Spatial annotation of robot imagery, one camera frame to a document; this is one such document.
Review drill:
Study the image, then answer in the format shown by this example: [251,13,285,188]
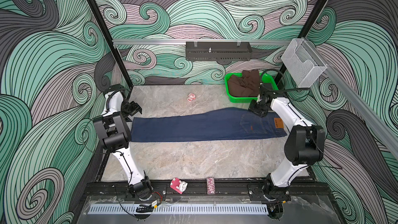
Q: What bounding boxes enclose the clear plastic wall bin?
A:
[282,38,327,88]

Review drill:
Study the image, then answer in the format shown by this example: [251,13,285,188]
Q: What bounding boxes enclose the black perforated wall shelf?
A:
[185,41,253,64]

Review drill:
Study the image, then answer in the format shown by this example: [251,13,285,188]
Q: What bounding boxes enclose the red black wire bundle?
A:
[135,191,164,214]

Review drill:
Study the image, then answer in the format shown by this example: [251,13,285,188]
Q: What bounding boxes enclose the dark blue denim trousers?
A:
[131,107,287,143]

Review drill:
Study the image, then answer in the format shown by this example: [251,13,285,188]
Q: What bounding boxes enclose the pink white clip object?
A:
[170,177,188,194]

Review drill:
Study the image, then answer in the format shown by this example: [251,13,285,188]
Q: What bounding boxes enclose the brown folded trousers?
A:
[227,70,260,97]

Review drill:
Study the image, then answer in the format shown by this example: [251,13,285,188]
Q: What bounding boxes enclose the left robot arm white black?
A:
[93,84,152,200]

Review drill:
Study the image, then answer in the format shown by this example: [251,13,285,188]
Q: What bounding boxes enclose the horizontal aluminium back rail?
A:
[113,38,291,46]

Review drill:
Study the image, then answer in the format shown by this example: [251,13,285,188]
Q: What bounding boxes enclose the green plastic basket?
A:
[224,73,279,103]

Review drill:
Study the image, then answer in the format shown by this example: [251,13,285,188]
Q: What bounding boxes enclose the white slotted cable duct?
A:
[87,203,268,215]

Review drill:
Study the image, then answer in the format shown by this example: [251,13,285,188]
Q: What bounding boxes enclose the pink dotted cylinder block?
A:
[206,177,216,195]

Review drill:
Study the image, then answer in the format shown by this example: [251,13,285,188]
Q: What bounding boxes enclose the right aluminium side rail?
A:
[302,37,398,158]

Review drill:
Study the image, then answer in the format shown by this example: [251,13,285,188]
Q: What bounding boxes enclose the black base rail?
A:
[80,178,331,203]

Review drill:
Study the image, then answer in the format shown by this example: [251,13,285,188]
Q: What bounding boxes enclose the small pink white toy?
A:
[187,93,196,102]

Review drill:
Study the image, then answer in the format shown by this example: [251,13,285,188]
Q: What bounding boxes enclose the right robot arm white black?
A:
[248,70,326,203]

